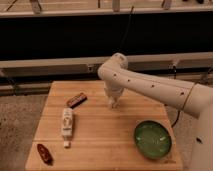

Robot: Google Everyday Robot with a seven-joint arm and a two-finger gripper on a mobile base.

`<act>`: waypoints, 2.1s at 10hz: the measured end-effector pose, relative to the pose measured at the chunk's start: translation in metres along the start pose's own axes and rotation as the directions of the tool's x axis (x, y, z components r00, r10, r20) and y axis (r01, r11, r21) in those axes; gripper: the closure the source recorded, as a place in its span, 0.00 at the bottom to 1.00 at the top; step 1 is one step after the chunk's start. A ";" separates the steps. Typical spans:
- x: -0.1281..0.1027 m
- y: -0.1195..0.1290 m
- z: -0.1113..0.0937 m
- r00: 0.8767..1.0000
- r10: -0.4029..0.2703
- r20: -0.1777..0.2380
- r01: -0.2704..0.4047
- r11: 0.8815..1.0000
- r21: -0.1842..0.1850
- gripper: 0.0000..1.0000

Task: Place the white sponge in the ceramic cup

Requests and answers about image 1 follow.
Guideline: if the white squeeze bottle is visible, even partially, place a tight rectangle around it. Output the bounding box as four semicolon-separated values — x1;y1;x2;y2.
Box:
61;108;73;148

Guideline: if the brown snack bar wrapper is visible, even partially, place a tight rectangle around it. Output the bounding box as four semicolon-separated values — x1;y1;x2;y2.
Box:
67;93;87;108

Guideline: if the black cable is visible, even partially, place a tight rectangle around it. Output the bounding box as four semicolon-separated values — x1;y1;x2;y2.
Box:
118;5;135;54

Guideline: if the wooden table top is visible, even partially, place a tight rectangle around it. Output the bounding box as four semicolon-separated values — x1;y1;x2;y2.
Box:
25;81;183;171

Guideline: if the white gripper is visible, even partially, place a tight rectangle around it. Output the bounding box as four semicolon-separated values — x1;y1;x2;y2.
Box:
104;82;124;108

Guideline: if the green ceramic bowl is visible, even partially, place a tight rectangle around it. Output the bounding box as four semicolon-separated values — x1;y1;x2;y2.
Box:
134;120;172;160

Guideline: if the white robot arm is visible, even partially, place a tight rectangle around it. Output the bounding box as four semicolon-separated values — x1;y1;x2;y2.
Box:
98;53;213;171

